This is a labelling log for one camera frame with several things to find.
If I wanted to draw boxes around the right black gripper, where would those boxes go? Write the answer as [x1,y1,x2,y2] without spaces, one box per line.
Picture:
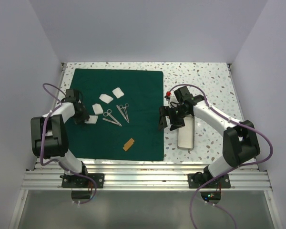
[158,105,190,131]

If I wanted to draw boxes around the white gauze pad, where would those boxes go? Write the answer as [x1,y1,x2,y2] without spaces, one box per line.
[92,104,103,115]
[112,87,124,99]
[99,94,113,104]
[84,115,98,124]

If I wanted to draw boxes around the rectangular metal tray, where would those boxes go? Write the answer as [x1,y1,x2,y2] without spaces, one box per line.
[177,116,195,150]

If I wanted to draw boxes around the tan adhesive bandage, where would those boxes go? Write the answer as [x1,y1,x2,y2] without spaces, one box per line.
[123,144,132,151]
[124,138,134,146]

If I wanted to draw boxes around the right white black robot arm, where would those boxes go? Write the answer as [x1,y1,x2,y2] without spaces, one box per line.
[158,84,260,187]

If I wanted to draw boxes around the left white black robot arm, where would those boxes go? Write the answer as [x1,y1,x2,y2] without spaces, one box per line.
[31,89,90,187]

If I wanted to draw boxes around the silver surgical scissors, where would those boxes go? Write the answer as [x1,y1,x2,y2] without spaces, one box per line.
[102,109,122,127]

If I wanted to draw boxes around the silver surgical forceps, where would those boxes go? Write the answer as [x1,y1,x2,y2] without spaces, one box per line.
[116,103,129,123]

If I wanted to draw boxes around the dark green surgical cloth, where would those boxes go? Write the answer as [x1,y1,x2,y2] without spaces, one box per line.
[65,69,164,161]

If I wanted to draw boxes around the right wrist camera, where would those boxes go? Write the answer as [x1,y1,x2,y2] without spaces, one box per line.
[164,91,179,105]

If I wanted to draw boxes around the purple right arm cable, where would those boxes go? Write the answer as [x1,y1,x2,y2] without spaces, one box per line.
[169,83,274,229]

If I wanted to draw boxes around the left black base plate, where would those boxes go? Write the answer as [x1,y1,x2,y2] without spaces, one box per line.
[60,173,104,188]

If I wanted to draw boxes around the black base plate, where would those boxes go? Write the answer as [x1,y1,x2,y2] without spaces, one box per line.
[187,172,231,189]
[60,173,104,188]

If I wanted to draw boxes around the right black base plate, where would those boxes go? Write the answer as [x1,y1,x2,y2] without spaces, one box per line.
[187,172,231,189]

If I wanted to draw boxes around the aluminium rail frame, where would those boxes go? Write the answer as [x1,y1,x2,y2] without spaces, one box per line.
[20,62,275,191]

